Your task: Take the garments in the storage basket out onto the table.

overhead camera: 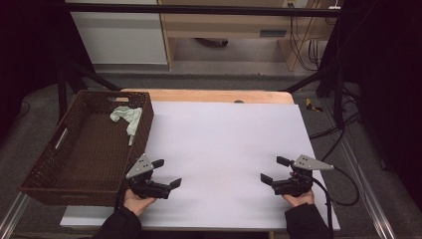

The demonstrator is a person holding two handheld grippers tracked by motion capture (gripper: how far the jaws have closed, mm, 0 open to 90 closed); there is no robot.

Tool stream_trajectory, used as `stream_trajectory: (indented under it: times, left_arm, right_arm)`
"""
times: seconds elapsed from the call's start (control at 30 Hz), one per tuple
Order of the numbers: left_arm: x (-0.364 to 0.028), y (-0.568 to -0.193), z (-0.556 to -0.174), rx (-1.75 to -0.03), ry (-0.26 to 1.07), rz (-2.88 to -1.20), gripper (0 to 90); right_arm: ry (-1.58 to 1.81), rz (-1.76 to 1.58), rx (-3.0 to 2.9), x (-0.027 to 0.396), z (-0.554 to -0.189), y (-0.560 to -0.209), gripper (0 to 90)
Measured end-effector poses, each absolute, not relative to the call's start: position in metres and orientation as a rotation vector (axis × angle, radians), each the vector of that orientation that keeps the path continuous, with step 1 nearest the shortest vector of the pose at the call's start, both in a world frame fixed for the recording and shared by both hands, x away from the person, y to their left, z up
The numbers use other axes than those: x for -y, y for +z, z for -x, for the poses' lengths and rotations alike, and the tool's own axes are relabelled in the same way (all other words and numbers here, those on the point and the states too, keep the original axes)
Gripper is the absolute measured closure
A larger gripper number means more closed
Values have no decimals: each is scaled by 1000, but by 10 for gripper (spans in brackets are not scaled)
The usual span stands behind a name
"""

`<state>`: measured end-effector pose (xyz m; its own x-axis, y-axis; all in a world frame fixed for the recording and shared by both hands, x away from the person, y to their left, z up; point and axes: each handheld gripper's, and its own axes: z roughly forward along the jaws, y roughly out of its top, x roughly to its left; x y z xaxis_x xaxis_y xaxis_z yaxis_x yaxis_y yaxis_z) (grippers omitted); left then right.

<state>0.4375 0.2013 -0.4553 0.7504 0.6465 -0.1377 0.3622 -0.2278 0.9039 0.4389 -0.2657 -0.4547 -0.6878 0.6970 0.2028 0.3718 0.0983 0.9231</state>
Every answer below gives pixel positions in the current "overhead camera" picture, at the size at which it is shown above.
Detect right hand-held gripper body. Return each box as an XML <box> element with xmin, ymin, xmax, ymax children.
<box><xmin>272</xmin><ymin>153</ymin><xmax>335</xmax><ymax>197</ymax></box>

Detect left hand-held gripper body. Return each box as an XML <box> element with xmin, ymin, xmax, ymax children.
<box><xmin>124</xmin><ymin>152</ymin><xmax>173</xmax><ymax>200</ymax></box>

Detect light green baby shirt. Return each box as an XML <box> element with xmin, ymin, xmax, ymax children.
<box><xmin>109</xmin><ymin>106</ymin><xmax>143</xmax><ymax>146</ymax></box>

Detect brown woven basket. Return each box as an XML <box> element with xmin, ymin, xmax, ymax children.
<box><xmin>18</xmin><ymin>89</ymin><xmax>155</xmax><ymax>207</ymax></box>

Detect person's right hand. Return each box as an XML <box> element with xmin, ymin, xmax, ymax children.
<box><xmin>282</xmin><ymin>189</ymin><xmax>316</xmax><ymax>208</ymax></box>

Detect person's left hand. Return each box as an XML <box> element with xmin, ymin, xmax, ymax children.
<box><xmin>122</xmin><ymin>188</ymin><xmax>157</xmax><ymax>217</ymax></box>

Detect white table cover sheet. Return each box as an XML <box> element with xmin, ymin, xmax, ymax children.
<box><xmin>60</xmin><ymin>101</ymin><xmax>341</xmax><ymax>232</ymax></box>

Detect yellow black tape piece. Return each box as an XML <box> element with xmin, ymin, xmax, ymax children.
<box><xmin>305</xmin><ymin>98</ymin><xmax>324</xmax><ymax>114</ymax></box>

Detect black metal stand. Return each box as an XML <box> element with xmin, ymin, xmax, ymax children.
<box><xmin>56</xmin><ymin>59</ymin><xmax>122</xmax><ymax>122</ymax></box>
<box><xmin>280</xmin><ymin>13</ymin><xmax>346</xmax><ymax>128</ymax></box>

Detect black curtain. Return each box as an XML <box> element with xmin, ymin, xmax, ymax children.
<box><xmin>341</xmin><ymin>0</ymin><xmax>422</xmax><ymax>207</ymax></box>
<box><xmin>0</xmin><ymin>0</ymin><xmax>98</xmax><ymax>140</ymax></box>

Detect white cabinet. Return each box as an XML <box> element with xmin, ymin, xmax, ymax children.
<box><xmin>65</xmin><ymin>0</ymin><xmax>168</xmax><ymax>66</ymax></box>

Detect light wooden desk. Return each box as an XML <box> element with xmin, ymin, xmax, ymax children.
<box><xmin>157</xmin><ymin>0</ymin><xmax>342</xmax><ymax>73</ymax></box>

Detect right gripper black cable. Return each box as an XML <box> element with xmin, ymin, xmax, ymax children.
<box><xmin>311</xmin><ymin>176</ymin><xmax>334</xmax><ymax>239</ymax></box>

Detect black floor cables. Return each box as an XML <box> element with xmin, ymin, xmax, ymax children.
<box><xmin>308</xmin><ymin>83</ymin><xmax>362</xmax><ymax>207</ymax></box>

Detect aluminium rail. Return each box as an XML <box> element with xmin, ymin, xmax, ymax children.
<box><xmin>341</xmin><ymin>137</ymin><xmax>397</xmax><ymax>239</ymax></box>
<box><xmin>0</xmin><ymin>192</ymin><xmax>31</xmax><ymax>239</ymax></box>

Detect hanging desk cables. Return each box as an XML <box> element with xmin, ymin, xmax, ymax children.
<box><xmin>288</xmin><ymin>14</ymin><xmax>321</xmax><ymax>73</ymax></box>

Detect black horizontal frame bar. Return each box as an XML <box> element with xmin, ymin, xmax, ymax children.
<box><xmin>64</xmin><ymin>2</ymin><xmax>346</xmax><ymax>18</ymax></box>

